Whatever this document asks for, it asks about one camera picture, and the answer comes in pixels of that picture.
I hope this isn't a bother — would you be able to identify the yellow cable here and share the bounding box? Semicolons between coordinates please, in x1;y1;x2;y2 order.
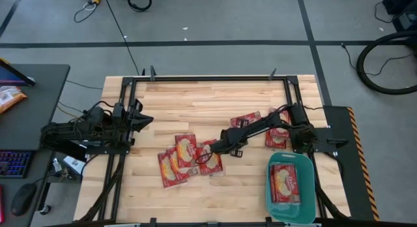
57;104;83;119

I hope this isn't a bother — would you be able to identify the black platform with hazard stripes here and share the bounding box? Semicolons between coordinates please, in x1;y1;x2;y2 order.
322;105;381;221

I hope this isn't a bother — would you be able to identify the white floor cable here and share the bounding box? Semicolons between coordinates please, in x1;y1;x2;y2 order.
73;0;100;24

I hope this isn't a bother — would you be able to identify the black desk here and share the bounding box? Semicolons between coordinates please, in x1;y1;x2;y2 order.
0;63;71;227

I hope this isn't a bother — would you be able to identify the thin black floor cable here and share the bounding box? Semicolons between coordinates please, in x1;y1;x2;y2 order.
341;43;415;77

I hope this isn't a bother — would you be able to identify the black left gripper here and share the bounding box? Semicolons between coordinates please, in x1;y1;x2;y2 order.
111;98;154;137

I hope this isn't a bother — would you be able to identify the teal plastic basket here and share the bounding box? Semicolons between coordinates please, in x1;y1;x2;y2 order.
265;151;317;225

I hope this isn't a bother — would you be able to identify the backlit black keyboard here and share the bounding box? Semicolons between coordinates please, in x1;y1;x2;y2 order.
0;151;34;179

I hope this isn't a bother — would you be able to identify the black cable coil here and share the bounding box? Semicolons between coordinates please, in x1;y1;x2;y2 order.
126;0;153;13

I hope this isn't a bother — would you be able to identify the thick black hose ring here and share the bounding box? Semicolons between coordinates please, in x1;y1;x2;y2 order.
356;30;417;96

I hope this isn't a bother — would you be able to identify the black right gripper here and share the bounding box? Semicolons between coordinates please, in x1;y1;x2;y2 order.
209;127;249;158

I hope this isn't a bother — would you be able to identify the black base slab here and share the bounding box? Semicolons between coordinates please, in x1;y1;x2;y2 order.
51;144;88;161

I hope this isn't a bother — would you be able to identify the black equipment case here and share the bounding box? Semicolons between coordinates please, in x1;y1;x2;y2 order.
382;0;417;33

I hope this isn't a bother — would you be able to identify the orange snack bag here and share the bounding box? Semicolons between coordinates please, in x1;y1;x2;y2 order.
0;85;28;115

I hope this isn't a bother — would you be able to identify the black computer mouse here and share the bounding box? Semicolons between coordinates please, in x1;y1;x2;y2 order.
10;183;38;217

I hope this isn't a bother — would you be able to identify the dark framed display screen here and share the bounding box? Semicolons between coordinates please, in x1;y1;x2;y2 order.
0;57;36;87

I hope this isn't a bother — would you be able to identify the white power adapter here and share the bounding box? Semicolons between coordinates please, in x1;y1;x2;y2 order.
61;155;87;175

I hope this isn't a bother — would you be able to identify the red flat object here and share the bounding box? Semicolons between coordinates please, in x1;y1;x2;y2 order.
0;184;5;224

